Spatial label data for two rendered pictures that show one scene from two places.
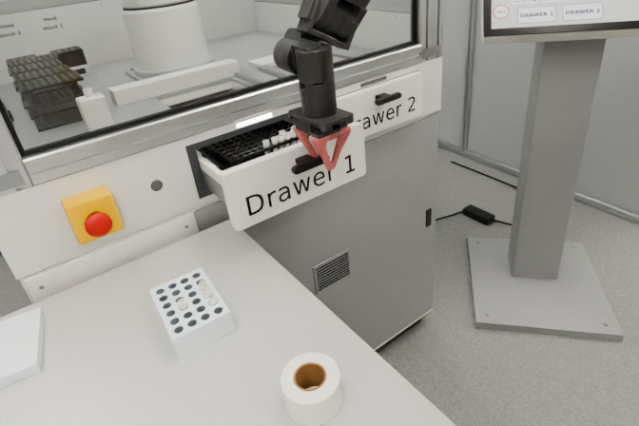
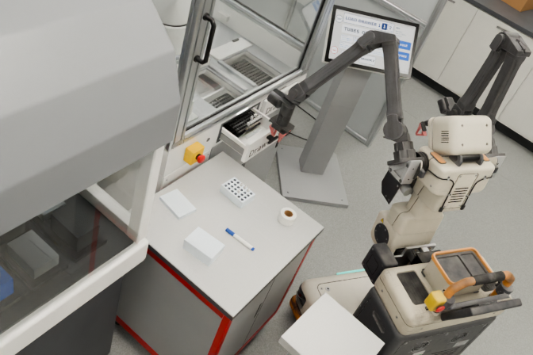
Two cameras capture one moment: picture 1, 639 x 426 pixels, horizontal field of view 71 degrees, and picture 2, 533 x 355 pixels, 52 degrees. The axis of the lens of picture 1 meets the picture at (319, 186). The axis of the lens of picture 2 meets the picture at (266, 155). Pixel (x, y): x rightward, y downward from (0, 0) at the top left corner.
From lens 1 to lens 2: 1.84 m
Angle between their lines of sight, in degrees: 30
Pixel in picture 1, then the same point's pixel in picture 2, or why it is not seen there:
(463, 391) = not seen: hidden behind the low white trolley
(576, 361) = (327, 216)
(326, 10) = (300, 97)
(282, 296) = (262, 188)
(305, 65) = (286, 111)
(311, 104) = (283, 122)
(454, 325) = not seen: hidden behind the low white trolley
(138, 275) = (201, 177)
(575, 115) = (352, 98)
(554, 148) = (339, 111)
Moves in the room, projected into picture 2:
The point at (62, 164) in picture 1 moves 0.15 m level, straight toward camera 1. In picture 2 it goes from (191, 135) to (218, 155)
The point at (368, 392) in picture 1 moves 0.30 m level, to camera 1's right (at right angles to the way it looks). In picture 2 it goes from (299, 218) to (358, 211)
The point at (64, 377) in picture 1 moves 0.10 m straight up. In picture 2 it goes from (205, 213) to (210, 196)
